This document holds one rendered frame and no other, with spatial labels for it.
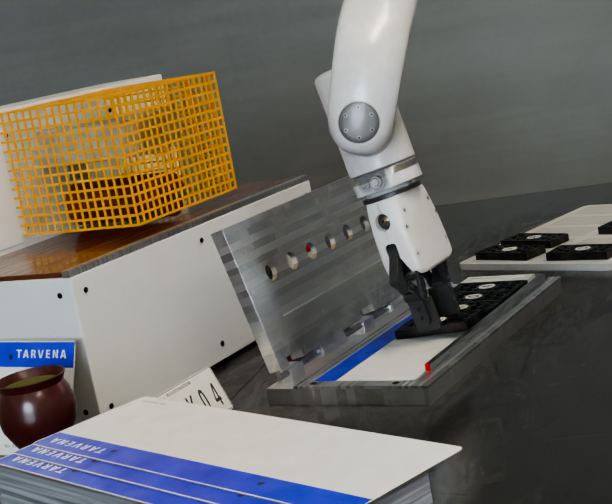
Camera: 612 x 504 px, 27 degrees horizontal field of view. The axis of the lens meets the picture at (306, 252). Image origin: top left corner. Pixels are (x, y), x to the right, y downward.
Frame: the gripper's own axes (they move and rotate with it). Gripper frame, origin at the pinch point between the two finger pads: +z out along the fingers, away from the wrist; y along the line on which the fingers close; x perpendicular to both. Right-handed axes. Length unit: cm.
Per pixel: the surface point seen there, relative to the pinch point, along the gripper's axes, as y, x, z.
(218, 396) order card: -25.2, 16.1, -1.3
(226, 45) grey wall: 190, 140, -63
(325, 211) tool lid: 4.0, 12.4, -15.4
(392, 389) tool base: -19.8, -2.4, 3.9
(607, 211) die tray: 72, 1, 4
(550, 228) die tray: 62, 8, 3
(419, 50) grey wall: 204, 86, -40
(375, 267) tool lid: 8.4, 10.8, -6.0
